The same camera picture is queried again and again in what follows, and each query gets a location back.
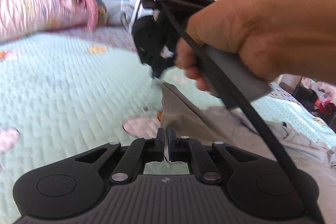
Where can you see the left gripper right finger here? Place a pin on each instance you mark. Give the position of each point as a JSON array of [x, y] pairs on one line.
[[192, 152]]

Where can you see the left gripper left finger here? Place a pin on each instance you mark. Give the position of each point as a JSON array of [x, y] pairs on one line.
[[140, 152]]

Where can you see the grey t-shirt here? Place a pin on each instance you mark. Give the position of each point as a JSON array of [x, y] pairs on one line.
[[232, 127]]

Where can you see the person's right hand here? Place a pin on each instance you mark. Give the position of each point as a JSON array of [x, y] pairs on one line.
[[272, 37]]

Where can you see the colourful patterned pillow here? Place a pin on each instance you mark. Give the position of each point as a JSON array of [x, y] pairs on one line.
[[102, 13]]

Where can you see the mint quilted bee bedspread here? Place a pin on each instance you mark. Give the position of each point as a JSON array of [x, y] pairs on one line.
[[63, 101]]

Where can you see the black chair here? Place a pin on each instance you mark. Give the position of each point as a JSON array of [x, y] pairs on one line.
[[310, 100]]

